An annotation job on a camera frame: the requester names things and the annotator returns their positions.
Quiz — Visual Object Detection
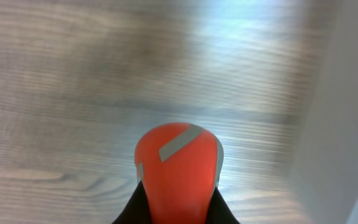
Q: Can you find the white box with pink inside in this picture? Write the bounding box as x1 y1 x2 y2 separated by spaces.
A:
290 0 358 224

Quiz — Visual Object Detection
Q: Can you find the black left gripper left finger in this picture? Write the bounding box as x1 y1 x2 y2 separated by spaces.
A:
112 182 152 224

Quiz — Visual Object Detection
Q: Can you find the red and grey ball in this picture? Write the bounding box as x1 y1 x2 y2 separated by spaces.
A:
135 123 223 224

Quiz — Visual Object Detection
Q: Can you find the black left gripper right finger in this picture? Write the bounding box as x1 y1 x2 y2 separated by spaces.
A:
205 187 239 224

